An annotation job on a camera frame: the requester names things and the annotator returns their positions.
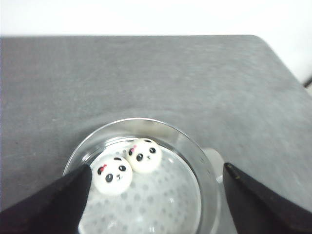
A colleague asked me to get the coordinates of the white perforated steamer liner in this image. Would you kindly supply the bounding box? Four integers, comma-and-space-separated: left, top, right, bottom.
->
78, 147, 201, 234

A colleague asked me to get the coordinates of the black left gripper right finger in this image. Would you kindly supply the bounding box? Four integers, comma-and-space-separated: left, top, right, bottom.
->
223, 162, 312, 234

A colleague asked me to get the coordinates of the panda bun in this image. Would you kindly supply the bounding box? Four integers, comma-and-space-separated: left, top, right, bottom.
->
126, 138, 162, 173
91, 156, 133, 195

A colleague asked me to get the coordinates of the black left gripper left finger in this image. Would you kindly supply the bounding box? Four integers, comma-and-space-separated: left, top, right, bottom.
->
0, 164, 92, 234

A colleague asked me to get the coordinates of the stainless steel steamer pot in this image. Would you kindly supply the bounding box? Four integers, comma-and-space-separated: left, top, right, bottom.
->
64, 118, 221, 234

